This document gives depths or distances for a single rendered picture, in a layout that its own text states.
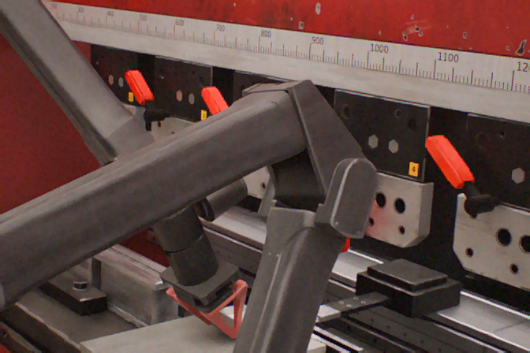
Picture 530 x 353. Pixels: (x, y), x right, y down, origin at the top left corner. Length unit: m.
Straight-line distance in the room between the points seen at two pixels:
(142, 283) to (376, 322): 0.39
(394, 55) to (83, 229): 0.48
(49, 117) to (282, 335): 1.25
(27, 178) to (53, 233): 1.30
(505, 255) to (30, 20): 0.59
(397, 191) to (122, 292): 0.70
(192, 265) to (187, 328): 0.14
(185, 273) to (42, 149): 0.88
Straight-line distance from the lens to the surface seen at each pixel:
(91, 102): 1.10
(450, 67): 0.99
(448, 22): 1.00
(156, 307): 1.55
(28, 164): 1.97
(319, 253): 0.81
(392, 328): 1.49
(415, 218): 1.04
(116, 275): 1.63
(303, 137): 0.79
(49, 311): 1.67
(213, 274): 1.16
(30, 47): 1.10
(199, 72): 1.33
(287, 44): 1.18
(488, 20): 0.96
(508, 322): 1.42
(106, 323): 1.61
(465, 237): 0.99
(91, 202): 0.69
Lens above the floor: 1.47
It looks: 13 degrees down
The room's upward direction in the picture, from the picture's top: 3 degrees clockwise
